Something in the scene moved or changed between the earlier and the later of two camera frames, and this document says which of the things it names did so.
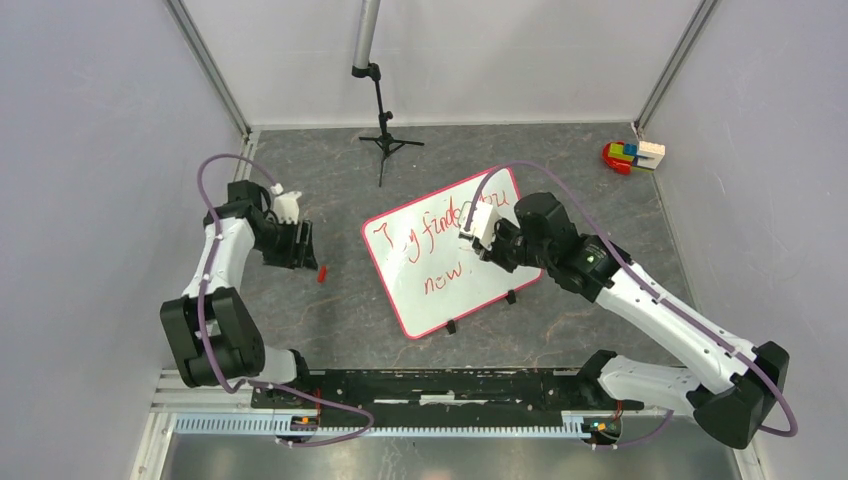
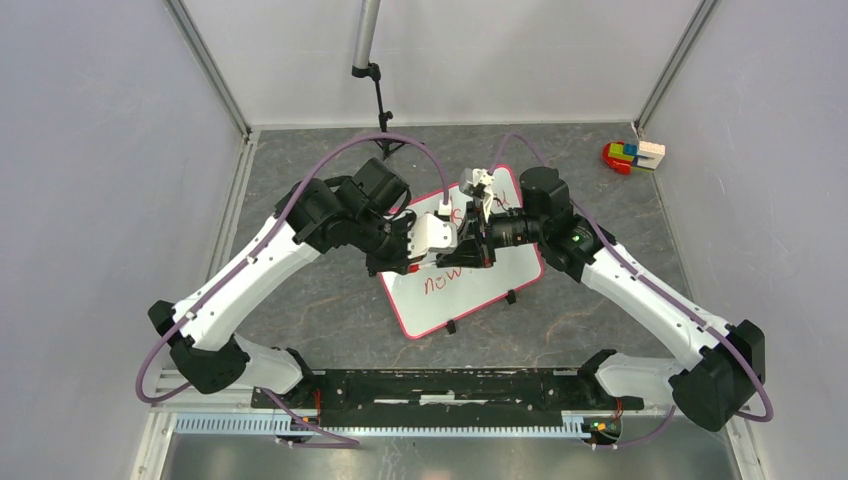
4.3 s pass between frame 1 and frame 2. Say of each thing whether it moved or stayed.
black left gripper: moved
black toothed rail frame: stayed
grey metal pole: stayed
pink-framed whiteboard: stayed
